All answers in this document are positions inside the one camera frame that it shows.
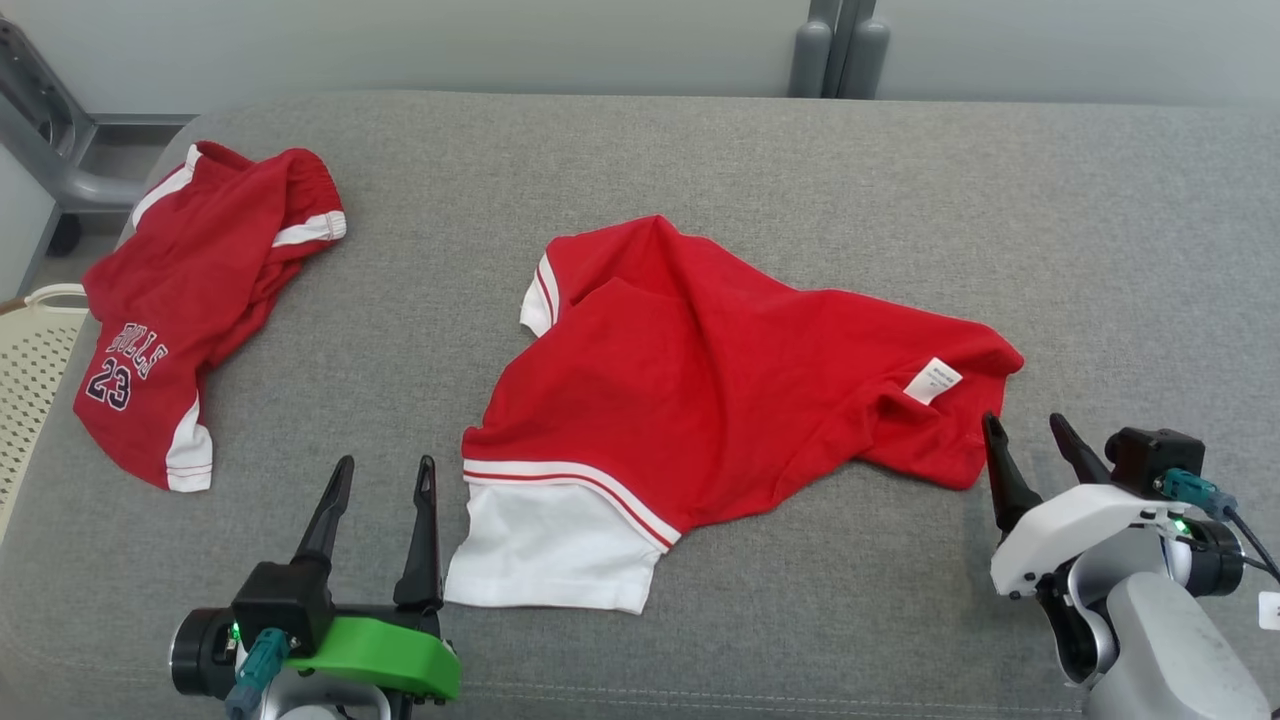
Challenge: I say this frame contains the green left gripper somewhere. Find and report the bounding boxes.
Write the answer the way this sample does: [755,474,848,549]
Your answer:
[284,455,464,702]

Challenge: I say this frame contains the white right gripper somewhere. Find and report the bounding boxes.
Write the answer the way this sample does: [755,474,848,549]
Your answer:
[981,410,1187,601]

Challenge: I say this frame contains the red shorts number 23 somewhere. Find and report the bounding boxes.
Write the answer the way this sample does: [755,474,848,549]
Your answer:
[73,140,348,494]

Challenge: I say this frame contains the red t-shirt white sleeves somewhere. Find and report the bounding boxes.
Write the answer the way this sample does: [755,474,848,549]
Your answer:
[443,213,1027,616]

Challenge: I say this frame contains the cream perforated laundry basket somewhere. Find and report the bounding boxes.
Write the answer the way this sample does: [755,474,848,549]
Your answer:
[0,283,91,541]

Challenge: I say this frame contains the black cable teal plug left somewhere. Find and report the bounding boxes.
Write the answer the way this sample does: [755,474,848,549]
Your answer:
[225,628,292,720]

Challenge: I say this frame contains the grey partition post rounded feet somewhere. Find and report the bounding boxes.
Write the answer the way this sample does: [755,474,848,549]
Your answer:
[787,0,892,100]

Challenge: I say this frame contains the grey metal support frame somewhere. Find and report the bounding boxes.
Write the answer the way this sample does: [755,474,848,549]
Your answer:
[0,15,197,257]

